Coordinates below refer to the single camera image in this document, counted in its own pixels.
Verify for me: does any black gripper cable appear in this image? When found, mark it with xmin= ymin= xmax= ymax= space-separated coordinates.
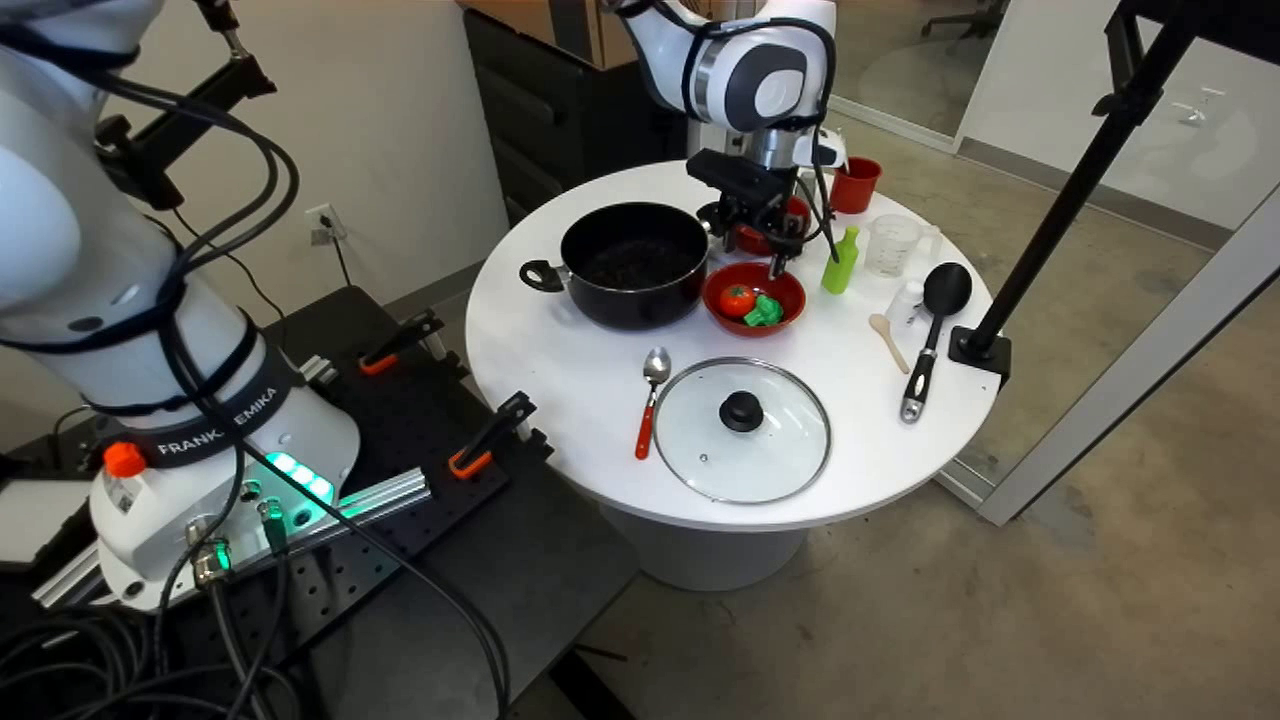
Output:
xmin=794 ymin=123 xmax=853 ymax=267

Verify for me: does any metal spoon orange handle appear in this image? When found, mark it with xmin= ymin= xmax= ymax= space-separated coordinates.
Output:
xmin=631 ymin=343 xmax=674 ymax=466

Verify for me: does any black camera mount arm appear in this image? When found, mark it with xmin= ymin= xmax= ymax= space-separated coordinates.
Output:
xmin=93 ymin=0 xmax=279 ymax=218

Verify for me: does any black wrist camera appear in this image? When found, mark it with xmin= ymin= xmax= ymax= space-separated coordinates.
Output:
xmin=684 ymin=147 xmax=777 ymax=192

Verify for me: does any black clamp orange handle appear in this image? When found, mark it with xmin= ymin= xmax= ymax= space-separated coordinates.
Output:
xmin=353 ymin=308 xmax=447 ymax=379
xmin=445 ymin=389 xmax=541 ymax=484

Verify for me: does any green plastic bottle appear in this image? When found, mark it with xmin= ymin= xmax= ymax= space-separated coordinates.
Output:
xmin=821 ymin=224 xmax=867 ymax=299

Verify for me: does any black cable bundle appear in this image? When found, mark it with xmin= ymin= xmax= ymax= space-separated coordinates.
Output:
xmin=0 ymin=603 xmax=316 ymax=720

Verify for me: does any glass lid black knob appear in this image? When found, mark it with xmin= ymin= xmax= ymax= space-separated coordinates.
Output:
xmin=652 ymin=352 xmax=836 ymax=513

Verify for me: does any green toy broccoli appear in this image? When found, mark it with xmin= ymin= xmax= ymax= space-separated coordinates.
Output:
xmin=739 ymin=292 xmax=788 ymax=334

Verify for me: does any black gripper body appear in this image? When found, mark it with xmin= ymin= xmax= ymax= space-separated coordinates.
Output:
xmin=717 ymin=175 xmax=811 ymax=244

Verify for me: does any silver aluminium rail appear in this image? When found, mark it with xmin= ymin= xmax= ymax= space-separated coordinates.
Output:
xmin=25 ymin=466 xmax=437 ymax=613

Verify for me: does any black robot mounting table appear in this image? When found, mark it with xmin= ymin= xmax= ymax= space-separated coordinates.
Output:
xmin=0 ymin=285 xmax=644 ymax=720

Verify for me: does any clear plastic cup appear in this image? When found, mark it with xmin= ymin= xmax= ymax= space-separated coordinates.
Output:
xmin=864 ymin=213 xmax=930 ymax=281

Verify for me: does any small wooden spoon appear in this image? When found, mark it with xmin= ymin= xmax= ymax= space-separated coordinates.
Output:
xmin=864 ymin=311 xmax=916 ymax=379

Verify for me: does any red speckled bowl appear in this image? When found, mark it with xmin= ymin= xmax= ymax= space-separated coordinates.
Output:
xmin=726 ymin=198 xmax=816 ymax=261

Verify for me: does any white framed door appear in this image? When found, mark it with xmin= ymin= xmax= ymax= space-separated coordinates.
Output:
xmin=930 ymin=186 xmax=1280 ymax=531

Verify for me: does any red cup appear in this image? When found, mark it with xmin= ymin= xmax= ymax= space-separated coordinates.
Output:
xmin=828 ymin=155 xmax=886 ymax=218

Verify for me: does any white wall outlet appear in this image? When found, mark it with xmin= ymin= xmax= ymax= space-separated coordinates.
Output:
xmin=302 ymin=200 xmax=347 ymax=252

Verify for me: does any orange bowl with beans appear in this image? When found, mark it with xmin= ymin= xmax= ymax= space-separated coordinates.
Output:
xmin=698 ymin=261 xmax=811 ymax=340

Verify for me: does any black ladle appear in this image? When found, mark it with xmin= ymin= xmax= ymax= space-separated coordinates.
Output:
xmin=894 ymin=261 xmax=976 ymax=428

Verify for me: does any black tripod stand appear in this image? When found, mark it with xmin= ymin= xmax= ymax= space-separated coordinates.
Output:
xmin=948 ymin=0 xmax=1280 ymax=392

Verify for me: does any black cabinet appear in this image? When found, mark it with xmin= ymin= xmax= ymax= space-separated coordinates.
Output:
xmin=458 ymin=9 xmax=694 ymax=230

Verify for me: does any black cooking pot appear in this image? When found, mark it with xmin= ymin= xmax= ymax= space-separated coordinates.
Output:
xmin=514 ymin=198 xmax=734 ymax=335

